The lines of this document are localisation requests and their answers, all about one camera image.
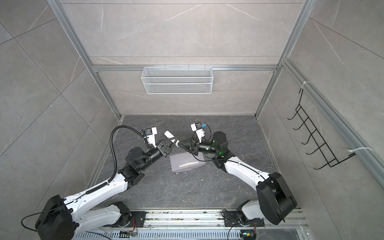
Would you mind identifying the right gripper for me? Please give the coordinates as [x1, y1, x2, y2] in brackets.
[179, 136, 221, 158]

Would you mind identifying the white glue stick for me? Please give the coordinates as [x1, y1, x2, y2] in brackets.
[164, 131, 180, 147]

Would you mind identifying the beige letter paper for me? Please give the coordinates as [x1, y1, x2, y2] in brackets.
[179, 162, 199, 168]

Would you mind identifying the grey purple envelope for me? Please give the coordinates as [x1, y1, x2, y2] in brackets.
[170, 153, 206, 173]

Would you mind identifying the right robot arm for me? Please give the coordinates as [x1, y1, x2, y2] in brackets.
[177, 132, 298, 225]

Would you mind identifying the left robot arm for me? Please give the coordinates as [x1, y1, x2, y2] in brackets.
[35, 138, 179, 240]

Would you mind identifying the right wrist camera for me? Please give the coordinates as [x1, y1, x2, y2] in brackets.
[191, 123, 207, 143]

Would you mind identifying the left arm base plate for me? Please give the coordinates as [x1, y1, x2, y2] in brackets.
[126, 211, 147, 229]

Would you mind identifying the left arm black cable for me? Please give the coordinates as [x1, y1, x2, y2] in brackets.
[83, 125, 145, 193]

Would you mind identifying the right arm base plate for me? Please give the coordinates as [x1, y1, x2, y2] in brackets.
[221, 210, 239, 227]

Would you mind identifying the aluminium rail frame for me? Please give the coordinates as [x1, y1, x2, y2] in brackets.
[134, 209, 308, 229]

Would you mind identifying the white vented cable duct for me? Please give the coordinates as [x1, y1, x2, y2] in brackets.
[74, 230, 242, 240]

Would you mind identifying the black wire hook rack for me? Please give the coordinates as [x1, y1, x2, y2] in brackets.
[287, 89, 356, 170]

